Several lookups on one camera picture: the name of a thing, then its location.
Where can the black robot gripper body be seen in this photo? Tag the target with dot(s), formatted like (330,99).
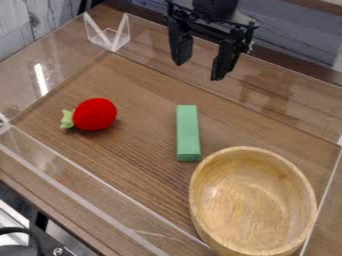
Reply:
(210,15)

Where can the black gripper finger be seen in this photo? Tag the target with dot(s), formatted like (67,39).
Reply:
(230,48)
(180,41)

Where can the red plush strawberry toy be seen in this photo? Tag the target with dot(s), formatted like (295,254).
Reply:
(93,115)

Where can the green rectangular foam block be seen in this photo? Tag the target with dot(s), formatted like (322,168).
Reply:
(187,133)

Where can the light wooden bowl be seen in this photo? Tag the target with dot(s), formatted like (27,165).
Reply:
(252,203)

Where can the clear acrylic corner bracket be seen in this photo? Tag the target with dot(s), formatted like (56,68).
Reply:
(108,38)

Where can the clear acrylic enclosure wall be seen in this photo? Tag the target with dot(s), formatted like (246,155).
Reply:
(111,184)

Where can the black metal table bracket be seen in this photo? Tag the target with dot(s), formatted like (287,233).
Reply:
(49,246)

